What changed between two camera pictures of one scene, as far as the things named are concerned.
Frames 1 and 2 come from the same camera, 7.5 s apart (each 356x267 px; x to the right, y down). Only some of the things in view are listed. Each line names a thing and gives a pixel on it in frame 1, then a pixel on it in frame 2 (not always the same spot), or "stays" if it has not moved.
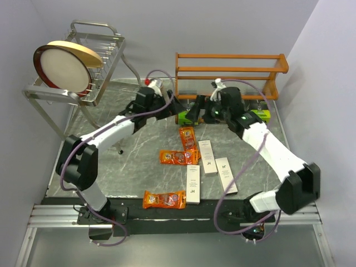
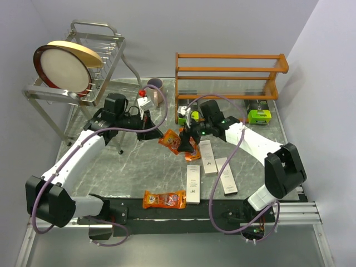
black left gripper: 172,109 to 144,119
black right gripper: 193,114 to 185,145
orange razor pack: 166,199 stays
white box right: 226,175 stays
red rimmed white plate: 58,68 stays
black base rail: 129,217 stays
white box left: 193,184 stays
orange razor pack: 179,157 to 171,139
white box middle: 207,156 stays
